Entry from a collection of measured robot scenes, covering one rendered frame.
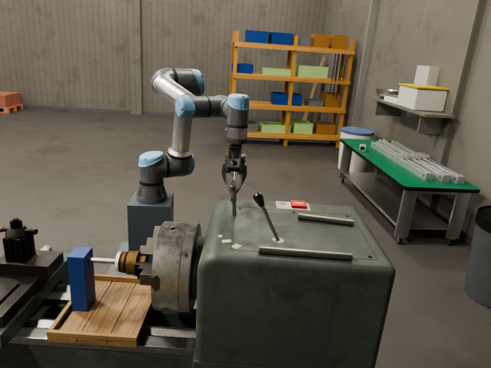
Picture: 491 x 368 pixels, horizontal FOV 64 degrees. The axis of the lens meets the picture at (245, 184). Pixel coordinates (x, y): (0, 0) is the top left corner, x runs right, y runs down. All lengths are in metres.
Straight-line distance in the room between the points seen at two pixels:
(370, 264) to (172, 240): 0.63
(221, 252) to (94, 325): 0.58
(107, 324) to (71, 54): 10.01
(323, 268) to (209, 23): 9.75
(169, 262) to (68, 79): 10.17
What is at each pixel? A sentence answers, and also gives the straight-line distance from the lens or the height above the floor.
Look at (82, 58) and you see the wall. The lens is 11.15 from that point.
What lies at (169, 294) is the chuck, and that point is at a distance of 1.34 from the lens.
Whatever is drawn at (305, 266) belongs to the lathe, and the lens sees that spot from 1.20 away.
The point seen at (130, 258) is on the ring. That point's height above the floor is 1.11.
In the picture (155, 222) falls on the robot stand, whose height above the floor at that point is 1.02.
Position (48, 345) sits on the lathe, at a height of 0.84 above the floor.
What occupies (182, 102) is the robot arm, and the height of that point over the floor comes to 1.65.
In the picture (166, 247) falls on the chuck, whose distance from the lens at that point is 1.32.
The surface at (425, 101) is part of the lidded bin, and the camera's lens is 5.14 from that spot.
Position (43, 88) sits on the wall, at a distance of 11.55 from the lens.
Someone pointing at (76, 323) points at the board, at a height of 0.88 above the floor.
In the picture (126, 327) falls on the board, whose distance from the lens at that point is 1.52.
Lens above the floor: 1.84
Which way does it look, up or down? 19 degrees down
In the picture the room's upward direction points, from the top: 4 degrees clockwise
